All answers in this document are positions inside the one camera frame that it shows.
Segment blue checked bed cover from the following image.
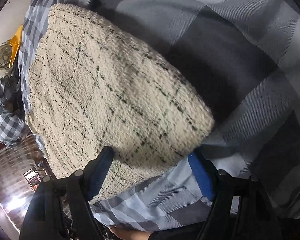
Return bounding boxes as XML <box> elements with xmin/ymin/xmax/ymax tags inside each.
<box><xmin>19</xmin><ymin>0</ymin><xmax>300</xmax><ymax>229</ymax></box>

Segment person's right hand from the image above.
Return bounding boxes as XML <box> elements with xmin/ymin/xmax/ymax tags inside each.
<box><xmin>110</xmin><ymin>226</ymin><xmax>152</xmax><ymax>240</ymax></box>

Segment blue checked pillow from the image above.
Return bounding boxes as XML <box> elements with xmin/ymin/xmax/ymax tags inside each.
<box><xmin>0</xmin><ymin>76</ymin><xmax>26</xmax><ymax>149</ymax></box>

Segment beige box fan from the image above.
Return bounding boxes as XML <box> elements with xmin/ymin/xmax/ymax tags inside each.
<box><xmin>0</xmin><ymin>41</ymin><xmax>12</xmax><ymax>71</ymax></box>

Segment cream tweed checked garment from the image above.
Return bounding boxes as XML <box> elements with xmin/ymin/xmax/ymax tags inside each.
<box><xmin>26</xmin><ymin>3</ymin><xmax>215</xmax><ymax>201</ymax></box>

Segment yellow cloth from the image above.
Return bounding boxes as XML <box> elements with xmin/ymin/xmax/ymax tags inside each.
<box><xmin>8</xmin><ymin>25</ymin><xmax>23</xmax><ymax>67</ymax></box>

